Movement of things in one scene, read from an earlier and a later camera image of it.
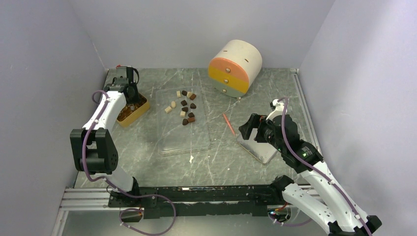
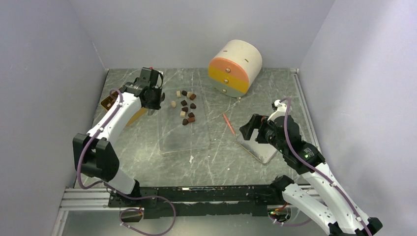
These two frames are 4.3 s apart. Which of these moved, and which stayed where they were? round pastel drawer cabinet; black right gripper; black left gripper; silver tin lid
Moved: black left gripper
Stayed: silver tin lid; black right gripper; round pastel drawer cabinet
